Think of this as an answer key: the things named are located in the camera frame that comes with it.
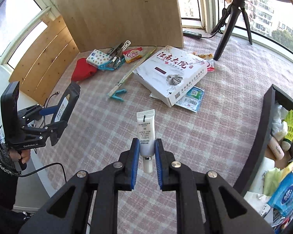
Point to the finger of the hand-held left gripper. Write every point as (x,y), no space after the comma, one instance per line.
(55,130)
(48,110)

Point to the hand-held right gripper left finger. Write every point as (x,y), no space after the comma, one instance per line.
(136,160)

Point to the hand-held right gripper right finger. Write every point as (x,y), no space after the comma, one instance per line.
(158,160)

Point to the white cosmetic tube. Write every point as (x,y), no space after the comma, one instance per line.
(146,131)

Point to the teal plastic clip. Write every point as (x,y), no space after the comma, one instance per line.
(118,97)
(105,67)

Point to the dotted white tissue pack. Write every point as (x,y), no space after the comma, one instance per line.
(97,57)

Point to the blue white printed sachet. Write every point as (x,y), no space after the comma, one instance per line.
(193,97)

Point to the metal clip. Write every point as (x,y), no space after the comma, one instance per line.
(117,53)

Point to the red white creamer packet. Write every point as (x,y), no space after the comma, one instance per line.
(132,55)
(210,65)

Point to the black container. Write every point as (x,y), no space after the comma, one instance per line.
(261,139)

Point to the person's left forearm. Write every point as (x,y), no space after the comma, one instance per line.
(2,187)

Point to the person's left hand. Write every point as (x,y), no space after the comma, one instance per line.
(26,156)

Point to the pink plaid cloth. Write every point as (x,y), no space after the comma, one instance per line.
(100,131)

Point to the red pouch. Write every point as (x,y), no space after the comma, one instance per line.
(84,69)

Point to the wooden slat panel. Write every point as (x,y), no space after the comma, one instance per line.
(46,56)

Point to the wrapped chopsticks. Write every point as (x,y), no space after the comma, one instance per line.
(127,75)

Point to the white printed box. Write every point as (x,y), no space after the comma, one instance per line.
(166,75)

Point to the white framed side window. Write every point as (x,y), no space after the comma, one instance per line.
(42,9)

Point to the person's dark clothing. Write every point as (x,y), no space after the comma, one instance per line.
(5,221)

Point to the light green cloth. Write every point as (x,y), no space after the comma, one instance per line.
(271,180)

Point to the orange snack wrapper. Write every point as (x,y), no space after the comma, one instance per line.
(205,56)

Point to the beige bottle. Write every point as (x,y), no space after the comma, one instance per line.
(276,148)

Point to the wooden board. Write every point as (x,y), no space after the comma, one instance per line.
(117,12)

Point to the white plastic bag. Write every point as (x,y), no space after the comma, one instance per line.
(278,124)

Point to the blue tissue pack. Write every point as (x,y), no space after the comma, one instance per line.
(283,192)

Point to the black power strip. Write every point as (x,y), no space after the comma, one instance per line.
(191,34)

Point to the black tripod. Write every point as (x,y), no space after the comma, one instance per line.
(228,29)

